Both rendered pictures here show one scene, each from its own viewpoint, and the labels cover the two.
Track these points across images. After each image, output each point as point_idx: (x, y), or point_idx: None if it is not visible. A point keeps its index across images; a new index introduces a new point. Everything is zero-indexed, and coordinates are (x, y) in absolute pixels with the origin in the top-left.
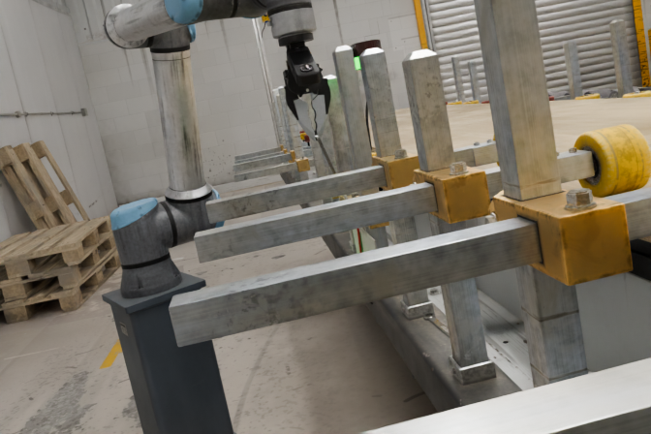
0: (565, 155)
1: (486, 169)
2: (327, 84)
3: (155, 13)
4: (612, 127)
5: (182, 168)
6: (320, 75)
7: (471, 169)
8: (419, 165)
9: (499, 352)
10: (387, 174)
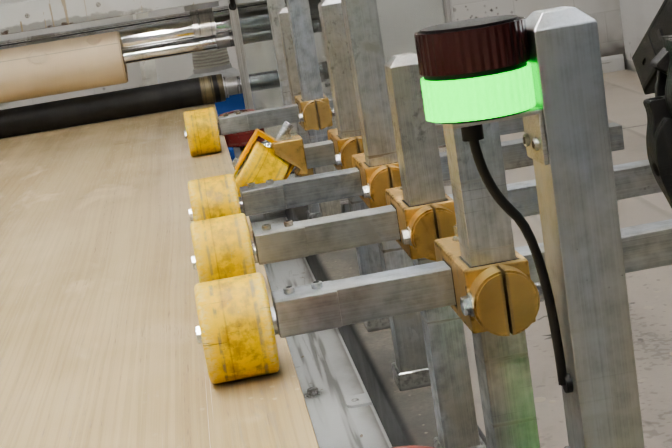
0: (281, 225)
1: (271, 425)
2: (648, 123)
3: None
4: (211, 218)
5: None
6: (663, 79)
7: (394, 192)
8: (444, 194)
9: None
10: None
